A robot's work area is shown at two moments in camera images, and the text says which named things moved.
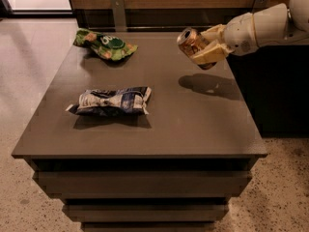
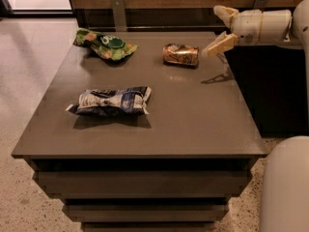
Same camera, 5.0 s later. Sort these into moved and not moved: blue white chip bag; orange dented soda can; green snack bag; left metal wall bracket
Moved: orange dented soda can
Not moved: blue white chip bag; left metal wall bracket; green snack bag
